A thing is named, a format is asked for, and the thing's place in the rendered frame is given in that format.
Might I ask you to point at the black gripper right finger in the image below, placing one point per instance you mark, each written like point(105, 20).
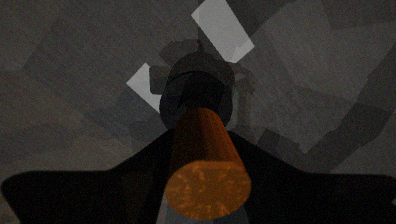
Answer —
point(283, 194)

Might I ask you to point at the orange knob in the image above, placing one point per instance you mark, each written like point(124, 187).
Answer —
point(206, 177)

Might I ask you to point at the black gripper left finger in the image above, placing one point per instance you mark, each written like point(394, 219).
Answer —
point(130, 192)

